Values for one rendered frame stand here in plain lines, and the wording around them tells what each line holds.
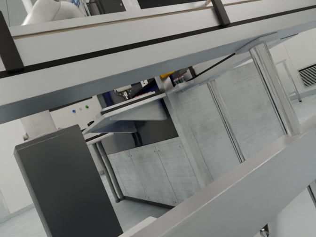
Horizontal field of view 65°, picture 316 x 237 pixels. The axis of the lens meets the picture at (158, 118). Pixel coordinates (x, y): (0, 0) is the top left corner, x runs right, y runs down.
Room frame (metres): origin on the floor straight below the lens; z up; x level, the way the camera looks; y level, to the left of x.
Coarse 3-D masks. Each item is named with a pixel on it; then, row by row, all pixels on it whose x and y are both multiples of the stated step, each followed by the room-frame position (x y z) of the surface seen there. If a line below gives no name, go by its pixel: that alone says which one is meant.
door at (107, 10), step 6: (90, 0) 1.89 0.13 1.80; (96, 0) 1.81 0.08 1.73; (102, 0) 1.74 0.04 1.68; (108, 0) 1.67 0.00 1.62; (114, 0) 1.60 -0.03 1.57; (96, 6) 1.84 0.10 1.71; (102, 6) 1.77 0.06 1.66; (108, 6) 1.69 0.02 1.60; (114, 6) 1.63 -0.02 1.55; (96, 12) 1.87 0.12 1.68; (102, 12) 1.80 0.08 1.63; (108, 12) 1.72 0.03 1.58; (114, 12) 1.65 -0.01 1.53
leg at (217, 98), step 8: (208, 80) 1.32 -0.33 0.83; (208, 88) 1.38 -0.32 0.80; (216, 88) 1.35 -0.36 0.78; (216, 96) 1.35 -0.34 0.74; (216, 104) 1.36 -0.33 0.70; (224, 104) 1.36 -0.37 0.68; (224, 112) 1.35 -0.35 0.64; (224, 120) 1.36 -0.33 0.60; (232, 128) 1.35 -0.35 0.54; (232, 136) 1.35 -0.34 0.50; (232, 144) 1.37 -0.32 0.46; (240, 144) 1.35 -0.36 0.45; (240, 152) 1.35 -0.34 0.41; (240, 160) 1.36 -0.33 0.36
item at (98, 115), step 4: (152, 92) 1.49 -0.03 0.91; (140, 96) 1.45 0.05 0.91; (144, 96) 1.46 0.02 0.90; (128, 100) 1.41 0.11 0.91; (132, 100) 1.42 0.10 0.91; (116, 104) 1.37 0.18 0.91; (120, 104) 1.38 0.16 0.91; (104, 108) 1.34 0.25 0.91; (108, 108) 1.35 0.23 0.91; (96, 116) 1.48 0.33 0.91; (100, 116) 1.42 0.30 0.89
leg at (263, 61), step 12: (264, 36) 0.68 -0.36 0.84; (276, 36) 0.70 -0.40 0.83; (240, 48) 0.72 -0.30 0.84; (252, 48) 0.71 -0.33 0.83; (264, 48) 0.70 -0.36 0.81; (264, 60) 0.70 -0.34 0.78; (264, 72) 0.71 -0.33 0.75; (276, 72) 0.70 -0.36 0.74; (264, 84) 0.72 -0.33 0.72; (276, 84) 0.70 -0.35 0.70; (276, 96) 0.70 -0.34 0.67; (288, 96) 0.71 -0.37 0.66; (276, 108) 0.72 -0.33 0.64; (288, 108) 0.70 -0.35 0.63; (288, 120) 0.70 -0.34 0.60; (288, 132) 0.71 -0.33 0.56; (300, 132) 0.70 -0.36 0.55; (312, 192) 0.71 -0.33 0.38
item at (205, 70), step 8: (280, 40) 0.95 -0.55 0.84; (224, 56) 1.16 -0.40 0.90; (232, 56) 1.12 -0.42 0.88; (240, 56) 1.09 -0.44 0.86; (248, 56) 1.06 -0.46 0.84; (200, 64) 1.30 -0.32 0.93; (208, 64) 1.26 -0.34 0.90; (216, 64) 1.21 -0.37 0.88; (224, 64) 1.18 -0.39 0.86; (232, 64) 1.14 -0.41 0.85; (192, 72) 1.36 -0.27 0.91; (200, 72) 1.33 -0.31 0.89; (208, 72) 1.28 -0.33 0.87; (216, 72) 1.23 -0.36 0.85; (224, 72) 1.34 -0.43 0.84; (200, 80) 1.35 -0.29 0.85; (184, 88) 1.48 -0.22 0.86; (192, 88) 1.53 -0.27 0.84
